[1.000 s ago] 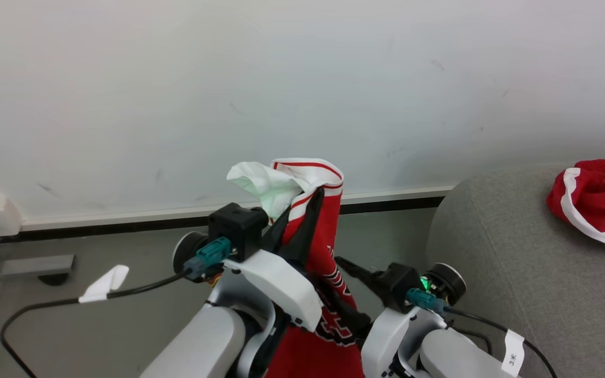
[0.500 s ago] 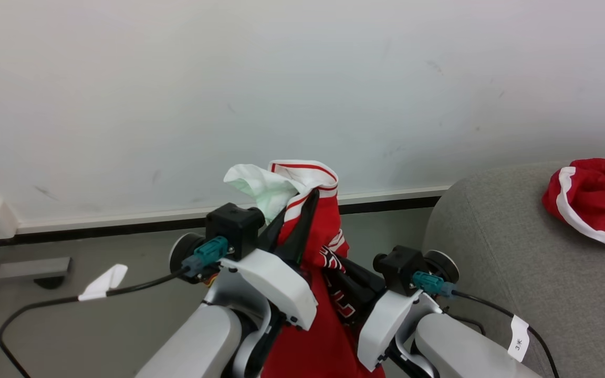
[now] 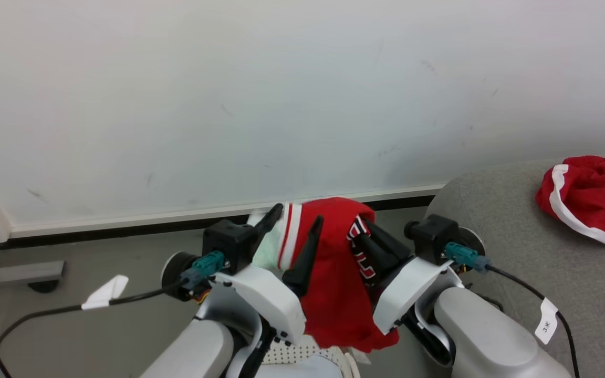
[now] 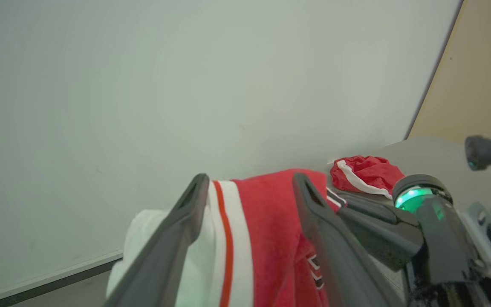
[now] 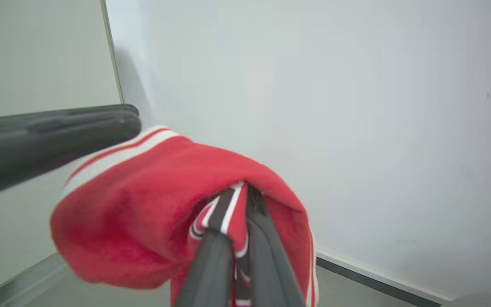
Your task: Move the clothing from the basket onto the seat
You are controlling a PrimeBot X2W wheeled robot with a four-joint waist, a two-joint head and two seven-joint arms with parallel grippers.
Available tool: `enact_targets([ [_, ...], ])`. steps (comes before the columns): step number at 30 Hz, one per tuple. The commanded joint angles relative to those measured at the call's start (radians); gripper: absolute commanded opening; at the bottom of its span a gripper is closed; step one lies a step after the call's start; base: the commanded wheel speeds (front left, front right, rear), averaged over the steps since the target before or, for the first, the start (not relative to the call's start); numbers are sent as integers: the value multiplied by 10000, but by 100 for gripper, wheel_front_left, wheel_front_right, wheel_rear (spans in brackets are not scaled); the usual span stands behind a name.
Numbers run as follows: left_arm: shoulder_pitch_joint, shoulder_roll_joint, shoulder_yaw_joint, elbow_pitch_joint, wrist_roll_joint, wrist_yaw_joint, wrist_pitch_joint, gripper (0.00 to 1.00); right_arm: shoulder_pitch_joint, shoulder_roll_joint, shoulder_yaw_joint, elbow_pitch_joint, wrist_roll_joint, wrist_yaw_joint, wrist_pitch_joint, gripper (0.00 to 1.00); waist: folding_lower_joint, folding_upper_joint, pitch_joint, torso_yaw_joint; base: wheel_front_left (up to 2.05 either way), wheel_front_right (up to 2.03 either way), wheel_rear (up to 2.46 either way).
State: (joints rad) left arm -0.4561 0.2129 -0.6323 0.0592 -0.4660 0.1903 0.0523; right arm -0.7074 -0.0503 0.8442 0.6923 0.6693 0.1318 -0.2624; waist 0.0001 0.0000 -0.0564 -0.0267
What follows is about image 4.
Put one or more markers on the dark baseboard strip white edge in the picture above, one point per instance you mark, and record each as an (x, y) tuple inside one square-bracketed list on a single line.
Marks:
[(58, 278)]

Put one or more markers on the beige wooden panel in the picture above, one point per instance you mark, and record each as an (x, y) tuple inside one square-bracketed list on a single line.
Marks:
[(480, 64)]

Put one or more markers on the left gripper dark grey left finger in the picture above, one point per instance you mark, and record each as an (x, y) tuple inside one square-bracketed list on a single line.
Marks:
[(164, 256)]

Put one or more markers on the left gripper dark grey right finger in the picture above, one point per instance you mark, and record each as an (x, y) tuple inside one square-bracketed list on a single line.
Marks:
[(339, 260)]

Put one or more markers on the red white striped jersey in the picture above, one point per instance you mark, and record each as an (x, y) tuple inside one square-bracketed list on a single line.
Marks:
[(271, 230)]

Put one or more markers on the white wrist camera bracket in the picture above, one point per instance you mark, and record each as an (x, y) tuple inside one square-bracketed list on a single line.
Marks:
[(486, 238)]

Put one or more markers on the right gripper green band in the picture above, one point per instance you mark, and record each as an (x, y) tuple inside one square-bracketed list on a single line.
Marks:
[(446, 238)]

